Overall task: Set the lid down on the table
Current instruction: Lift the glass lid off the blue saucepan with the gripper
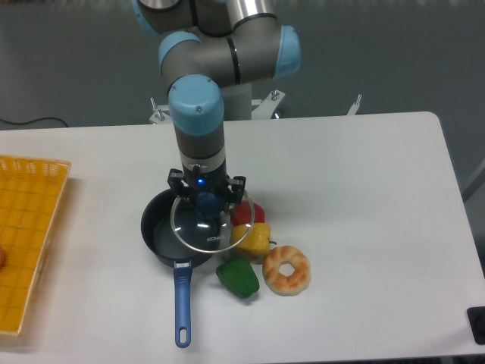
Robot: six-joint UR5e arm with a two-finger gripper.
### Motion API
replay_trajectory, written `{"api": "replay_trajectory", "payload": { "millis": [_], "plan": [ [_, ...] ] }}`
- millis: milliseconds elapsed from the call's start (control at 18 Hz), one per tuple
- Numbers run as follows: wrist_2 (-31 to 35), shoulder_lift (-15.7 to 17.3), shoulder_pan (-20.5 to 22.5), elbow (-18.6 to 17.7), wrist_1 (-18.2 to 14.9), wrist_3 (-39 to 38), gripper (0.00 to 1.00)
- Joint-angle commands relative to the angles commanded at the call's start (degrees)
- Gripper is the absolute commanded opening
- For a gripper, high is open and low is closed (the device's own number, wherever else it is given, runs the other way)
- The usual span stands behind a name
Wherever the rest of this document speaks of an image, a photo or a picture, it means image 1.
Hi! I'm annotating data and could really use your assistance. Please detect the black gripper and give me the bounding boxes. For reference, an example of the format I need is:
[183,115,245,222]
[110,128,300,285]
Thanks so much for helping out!
[167,161,246,212]

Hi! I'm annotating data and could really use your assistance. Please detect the glass lid with blue knob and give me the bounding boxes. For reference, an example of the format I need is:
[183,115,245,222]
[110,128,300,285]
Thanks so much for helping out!
[170,191,254,254]

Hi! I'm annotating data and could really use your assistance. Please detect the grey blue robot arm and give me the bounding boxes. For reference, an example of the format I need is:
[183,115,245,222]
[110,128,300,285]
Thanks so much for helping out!
[133,1,302,216]

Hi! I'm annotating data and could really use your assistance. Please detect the red toy bell pepper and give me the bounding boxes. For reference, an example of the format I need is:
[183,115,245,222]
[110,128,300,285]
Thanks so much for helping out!
[230,200,265,226]

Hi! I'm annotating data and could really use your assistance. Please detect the yellow toy bell pepper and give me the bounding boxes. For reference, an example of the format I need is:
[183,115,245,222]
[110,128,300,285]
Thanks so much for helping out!
[230,223,271,258]

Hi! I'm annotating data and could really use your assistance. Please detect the green toy bell pepper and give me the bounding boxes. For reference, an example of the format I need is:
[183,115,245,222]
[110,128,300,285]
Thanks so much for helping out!
[216,255,260,299]

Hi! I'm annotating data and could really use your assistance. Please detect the yellow plastic basket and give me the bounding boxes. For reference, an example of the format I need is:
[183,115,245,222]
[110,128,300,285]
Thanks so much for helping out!
[1,155,71,336]

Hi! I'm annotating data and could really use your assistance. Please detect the black table corner device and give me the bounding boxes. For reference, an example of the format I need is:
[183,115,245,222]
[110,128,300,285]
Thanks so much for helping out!
[467,306,485,345]

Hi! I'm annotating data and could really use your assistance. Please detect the dark saucepan with blue handle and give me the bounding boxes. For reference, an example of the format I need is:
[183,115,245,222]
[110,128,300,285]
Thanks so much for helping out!
[141,190,212,348]

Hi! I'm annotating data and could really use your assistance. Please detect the toy bagel ring bread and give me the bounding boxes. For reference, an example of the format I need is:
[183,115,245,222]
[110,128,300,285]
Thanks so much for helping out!
[262,246,311,297]

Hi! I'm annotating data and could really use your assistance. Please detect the black cable on floor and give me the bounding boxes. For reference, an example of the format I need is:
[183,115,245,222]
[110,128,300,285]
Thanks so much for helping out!
[0,116,69,127]

